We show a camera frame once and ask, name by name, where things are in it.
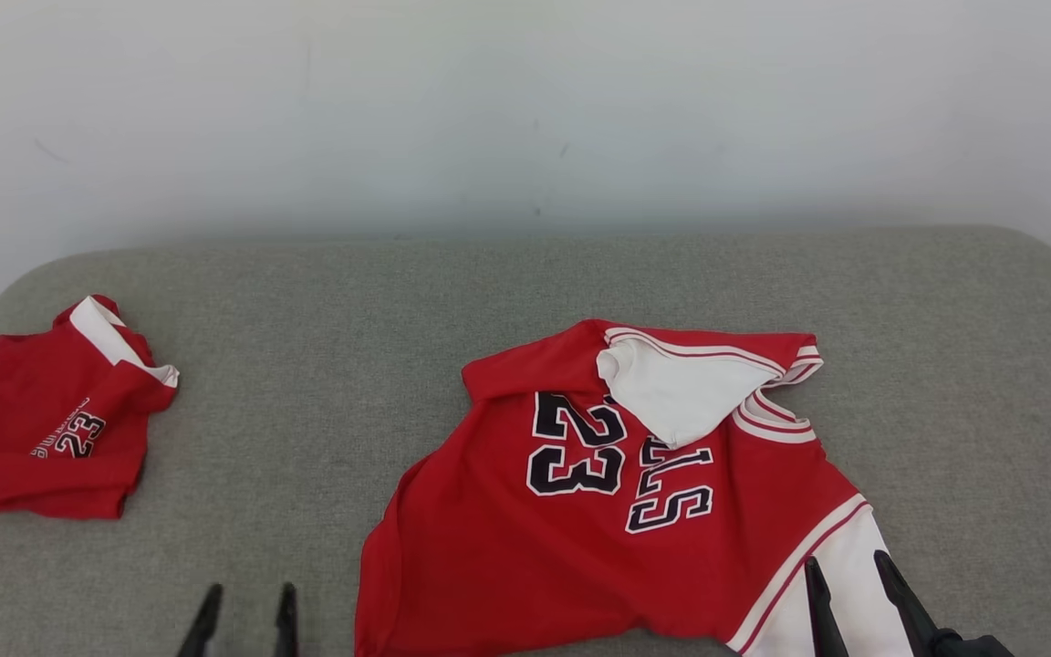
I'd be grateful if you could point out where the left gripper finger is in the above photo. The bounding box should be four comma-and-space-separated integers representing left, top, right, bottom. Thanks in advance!
177, 584, 224, 657
274, 584, 299, 657

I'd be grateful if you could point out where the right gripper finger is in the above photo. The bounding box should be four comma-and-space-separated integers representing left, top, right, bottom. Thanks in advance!
804, 557, 847, 657
874, 550, 942, 657

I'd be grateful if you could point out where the red basketball jersey number 23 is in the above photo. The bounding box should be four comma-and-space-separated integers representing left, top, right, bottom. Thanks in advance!
354, 318, 915, 657

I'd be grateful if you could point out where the red basketball shorts white stripe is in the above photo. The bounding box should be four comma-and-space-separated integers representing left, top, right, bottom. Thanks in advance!
0, 294, 181, 522

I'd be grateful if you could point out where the grey fabric sofa cushion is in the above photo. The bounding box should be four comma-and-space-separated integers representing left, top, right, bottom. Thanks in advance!
0, 225, 1051, 657

